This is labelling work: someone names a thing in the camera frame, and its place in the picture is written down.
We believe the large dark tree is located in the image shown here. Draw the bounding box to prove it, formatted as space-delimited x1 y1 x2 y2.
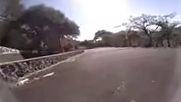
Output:
0 0 83 62

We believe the grey asphalt road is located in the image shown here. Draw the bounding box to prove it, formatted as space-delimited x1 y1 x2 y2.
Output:
0 36 181 102

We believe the bare branched tree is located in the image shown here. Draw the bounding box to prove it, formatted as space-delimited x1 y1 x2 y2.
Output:
155 11 181 49
120 10 166 50

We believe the row of bushes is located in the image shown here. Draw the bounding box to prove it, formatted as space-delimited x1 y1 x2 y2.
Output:
75 19 181 62

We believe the low stone wall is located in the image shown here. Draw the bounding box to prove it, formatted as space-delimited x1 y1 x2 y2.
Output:
0 49 88 84

